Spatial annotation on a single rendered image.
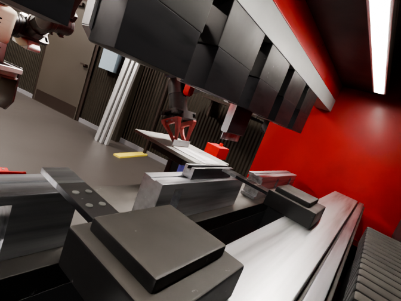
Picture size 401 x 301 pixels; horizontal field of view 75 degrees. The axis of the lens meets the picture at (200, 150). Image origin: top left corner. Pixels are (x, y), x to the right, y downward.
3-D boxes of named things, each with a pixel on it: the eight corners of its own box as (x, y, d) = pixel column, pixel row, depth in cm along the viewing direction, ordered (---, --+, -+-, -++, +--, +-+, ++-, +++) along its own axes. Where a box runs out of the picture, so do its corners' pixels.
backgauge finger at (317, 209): (233, 174, 78) (239, 159, 77) (319, 220, 64) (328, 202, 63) (211, 175, 68) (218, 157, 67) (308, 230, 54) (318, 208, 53)
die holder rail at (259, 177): (279, 186, 144) (286, 170, 142) (289, 190, 141) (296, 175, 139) (240, 192, 103) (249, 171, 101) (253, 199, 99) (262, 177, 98)
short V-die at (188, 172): (221, 173, 81) (225, 164, 80) (230, 177, 79) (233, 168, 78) (181, 174, 64) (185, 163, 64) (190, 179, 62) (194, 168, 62)
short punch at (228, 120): (234, 140, 77) (246, 110, 76) (240, 143, 76) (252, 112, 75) (217, 137, 69) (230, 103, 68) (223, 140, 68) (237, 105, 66)
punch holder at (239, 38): (210, 95, 65) (234, 29, 62) (238, 104, 61) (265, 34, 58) (170, 77, 53) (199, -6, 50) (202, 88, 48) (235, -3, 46)
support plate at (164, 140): (171, 137, 97) (172, 135, 97) (228, 166, 83) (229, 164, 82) (133, 131, 82) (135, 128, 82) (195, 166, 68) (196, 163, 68)
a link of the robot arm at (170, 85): (172, 82, 87) (164, 76, 82) (191, 77, 84) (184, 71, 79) (173, 102, 86) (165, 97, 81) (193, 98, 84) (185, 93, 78)
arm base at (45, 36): (42, 26, 104) (11, 12, 93) (56, 17, 101) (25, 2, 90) (46, 46, 104) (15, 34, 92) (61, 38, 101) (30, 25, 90)
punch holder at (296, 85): (266, 119, 98) (284, 77, 95) (287, 127, 94) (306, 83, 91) (250, 113, 86) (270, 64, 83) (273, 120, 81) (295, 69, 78)
